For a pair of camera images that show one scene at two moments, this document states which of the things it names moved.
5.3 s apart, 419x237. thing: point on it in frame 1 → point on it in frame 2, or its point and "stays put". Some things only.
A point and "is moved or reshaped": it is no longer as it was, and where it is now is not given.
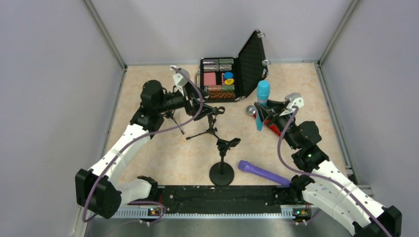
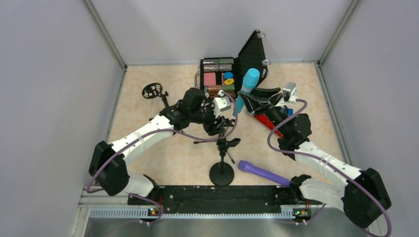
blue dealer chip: [228, 75] stays put
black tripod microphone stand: [211, 119] is moved or reshaped
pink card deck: [209, 78] stays put
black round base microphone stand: [222, 173] stays put
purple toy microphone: [244, 165] stays put
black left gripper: [192, 101] → [214, 121]
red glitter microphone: [251, 110] stays put
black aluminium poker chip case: [231, 78] stays put
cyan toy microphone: [263, 94] → [251, 78]
